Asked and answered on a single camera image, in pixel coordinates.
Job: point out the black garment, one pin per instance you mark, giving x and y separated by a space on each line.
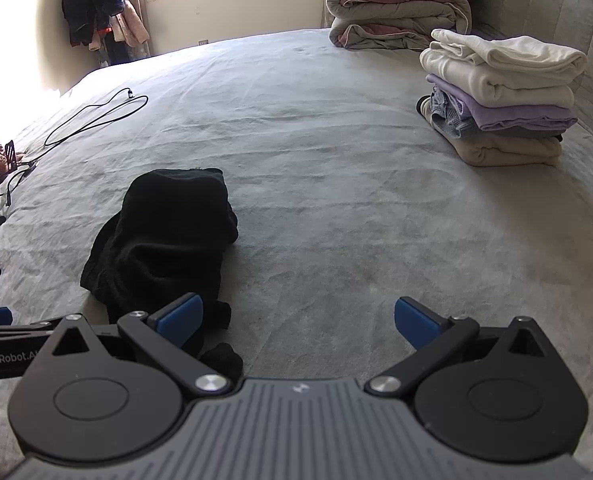
166 240

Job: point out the grey and pink folded comforter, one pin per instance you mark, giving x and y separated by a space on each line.
391 5

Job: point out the lavender folded garment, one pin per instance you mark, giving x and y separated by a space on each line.
521 116

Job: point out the white folded garment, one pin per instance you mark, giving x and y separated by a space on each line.
521 52

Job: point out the cream folded garment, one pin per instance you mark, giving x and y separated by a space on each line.
496 85

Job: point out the grey bed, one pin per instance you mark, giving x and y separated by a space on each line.
326 185

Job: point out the small black folded cloth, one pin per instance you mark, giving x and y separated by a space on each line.
421 105

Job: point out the hanging clothes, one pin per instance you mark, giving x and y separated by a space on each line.
96 0

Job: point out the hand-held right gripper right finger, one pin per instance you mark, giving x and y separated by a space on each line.
417 324

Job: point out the blue-grey folded garment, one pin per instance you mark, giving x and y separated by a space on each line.
449 112

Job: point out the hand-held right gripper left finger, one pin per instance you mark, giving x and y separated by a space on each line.
180 319

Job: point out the black phone stand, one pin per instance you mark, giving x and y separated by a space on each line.
10 152

